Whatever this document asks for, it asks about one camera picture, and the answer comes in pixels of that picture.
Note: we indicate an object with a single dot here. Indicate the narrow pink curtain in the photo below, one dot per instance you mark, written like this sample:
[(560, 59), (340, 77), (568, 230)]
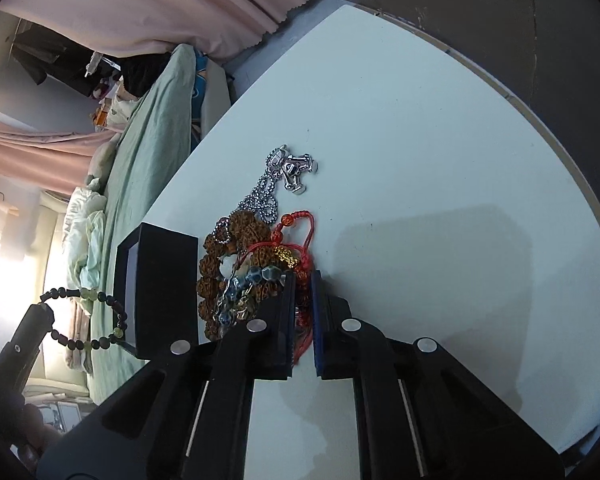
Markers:
[(35, 152)]

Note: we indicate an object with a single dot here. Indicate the grey-pink plush pillow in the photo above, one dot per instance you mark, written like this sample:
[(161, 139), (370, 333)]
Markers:
[(100, 160)]

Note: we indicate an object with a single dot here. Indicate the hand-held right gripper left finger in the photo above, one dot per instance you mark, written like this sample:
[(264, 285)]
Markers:
[(275, 350)]

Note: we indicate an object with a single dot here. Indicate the pink blanket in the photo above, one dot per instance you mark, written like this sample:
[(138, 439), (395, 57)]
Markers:
[(75, 335)]

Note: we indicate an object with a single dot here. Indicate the black jewelry box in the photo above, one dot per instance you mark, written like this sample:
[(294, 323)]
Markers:
[(165, 290)]

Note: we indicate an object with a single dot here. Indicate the white jade pendant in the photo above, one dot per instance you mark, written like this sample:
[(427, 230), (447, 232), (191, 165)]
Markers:
[(228, 265)]

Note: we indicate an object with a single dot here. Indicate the pile of plush toys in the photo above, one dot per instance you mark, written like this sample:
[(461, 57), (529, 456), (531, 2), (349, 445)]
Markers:
[(107, 110)]

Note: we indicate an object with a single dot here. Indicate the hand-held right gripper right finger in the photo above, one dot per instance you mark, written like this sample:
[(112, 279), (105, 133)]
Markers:
[(321, 330)]

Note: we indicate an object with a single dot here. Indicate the white low table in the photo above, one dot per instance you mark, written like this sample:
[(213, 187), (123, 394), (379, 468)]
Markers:
[(430, 160)]

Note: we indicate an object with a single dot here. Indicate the white crumpled duvet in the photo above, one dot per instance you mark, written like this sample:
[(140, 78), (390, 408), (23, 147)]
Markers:
[(82, 220)]

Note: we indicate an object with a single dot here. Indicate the hanging dark clothes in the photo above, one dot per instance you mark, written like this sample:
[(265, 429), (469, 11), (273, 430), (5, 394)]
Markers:
[(50, 55)]

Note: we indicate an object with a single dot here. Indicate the black clothing pile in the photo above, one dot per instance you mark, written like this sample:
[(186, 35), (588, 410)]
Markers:
[(142, 72)]

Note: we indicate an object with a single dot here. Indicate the bed with green sheet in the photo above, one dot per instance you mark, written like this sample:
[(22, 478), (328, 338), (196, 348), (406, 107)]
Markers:
[(145, 160)]

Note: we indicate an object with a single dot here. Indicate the person's left hand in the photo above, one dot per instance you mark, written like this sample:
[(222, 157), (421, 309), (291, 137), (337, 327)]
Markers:
[(35, 432)]

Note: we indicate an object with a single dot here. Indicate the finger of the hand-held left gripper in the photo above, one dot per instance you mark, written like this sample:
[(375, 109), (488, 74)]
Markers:
[(27, 330)]

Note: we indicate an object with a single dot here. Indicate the wide pink curtain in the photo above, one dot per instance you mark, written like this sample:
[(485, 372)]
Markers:
[(155, 5)]

